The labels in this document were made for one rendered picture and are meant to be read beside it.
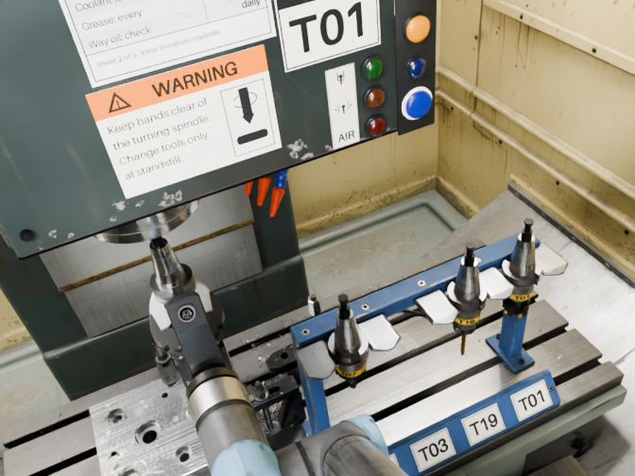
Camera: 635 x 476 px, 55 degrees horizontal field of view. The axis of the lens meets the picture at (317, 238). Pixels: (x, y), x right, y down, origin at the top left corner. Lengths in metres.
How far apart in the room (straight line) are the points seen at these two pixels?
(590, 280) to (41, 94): 1.39
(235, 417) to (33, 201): 0.35
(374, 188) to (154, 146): 1.60
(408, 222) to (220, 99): 1.66
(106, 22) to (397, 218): 1.75
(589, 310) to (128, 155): 1.28
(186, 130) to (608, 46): 1.07
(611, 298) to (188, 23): 1.31
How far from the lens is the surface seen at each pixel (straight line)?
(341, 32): 0.58
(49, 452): 1.41
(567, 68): 1.57
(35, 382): 2.01
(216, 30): 0.54
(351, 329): 0.92
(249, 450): 0.73
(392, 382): 1.31
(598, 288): 1.65
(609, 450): 1.50
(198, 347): 0.82
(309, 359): 0.96
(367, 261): 2.02
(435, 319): 1.00
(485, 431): 1.23
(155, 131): 0.56
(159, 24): 0.52
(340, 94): 0.60
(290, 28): 0.56
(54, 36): 0.52
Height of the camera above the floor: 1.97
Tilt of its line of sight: 41 degrees down
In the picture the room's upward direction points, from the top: 8 degrees counter-clockwise
